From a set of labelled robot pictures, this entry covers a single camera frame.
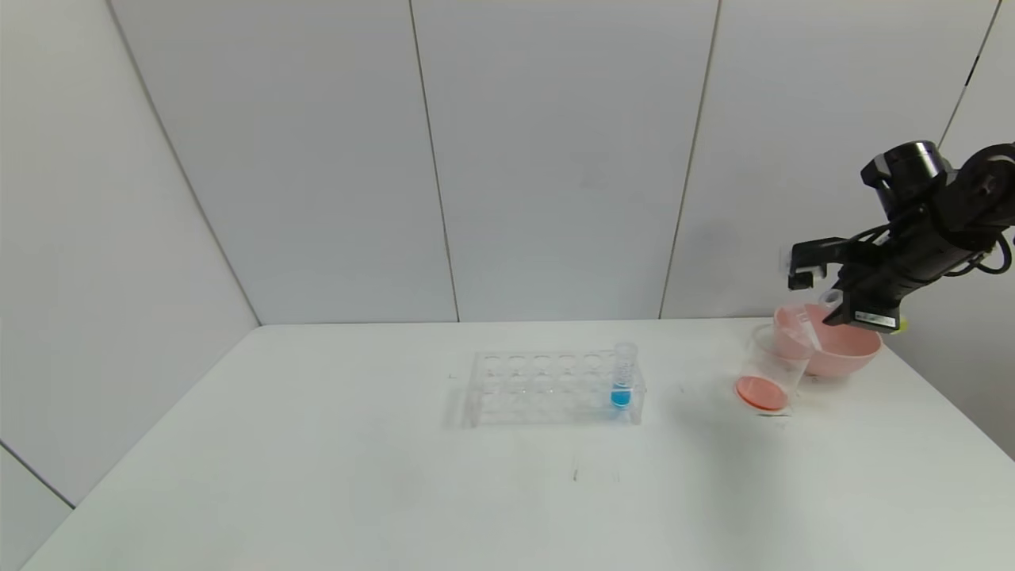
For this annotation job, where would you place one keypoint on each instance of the red pigment test tube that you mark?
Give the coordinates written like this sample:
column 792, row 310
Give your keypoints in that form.
column 809, row 329

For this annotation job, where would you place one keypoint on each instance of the blue pigment test tube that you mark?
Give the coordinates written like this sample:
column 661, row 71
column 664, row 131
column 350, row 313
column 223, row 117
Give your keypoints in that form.
column 621, row 396

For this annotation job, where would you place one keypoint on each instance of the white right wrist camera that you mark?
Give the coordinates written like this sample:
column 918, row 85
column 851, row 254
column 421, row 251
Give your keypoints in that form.
column 805, row 254

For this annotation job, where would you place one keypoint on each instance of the clear plastic beaker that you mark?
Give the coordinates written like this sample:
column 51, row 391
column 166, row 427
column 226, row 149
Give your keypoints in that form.
column 763, row 390

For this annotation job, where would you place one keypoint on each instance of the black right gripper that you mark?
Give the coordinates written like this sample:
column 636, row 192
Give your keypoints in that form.
column 871, row 316

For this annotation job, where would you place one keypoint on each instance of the pink bowl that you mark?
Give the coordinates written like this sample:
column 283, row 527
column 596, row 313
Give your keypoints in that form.
column 848, row 354

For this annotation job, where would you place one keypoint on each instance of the clear acrylic test tube rack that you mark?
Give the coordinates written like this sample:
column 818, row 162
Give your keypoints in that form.
column 539, row 412

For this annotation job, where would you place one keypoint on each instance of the small black panel hinge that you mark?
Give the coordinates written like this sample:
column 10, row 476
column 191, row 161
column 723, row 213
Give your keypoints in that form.
column 971, row 73

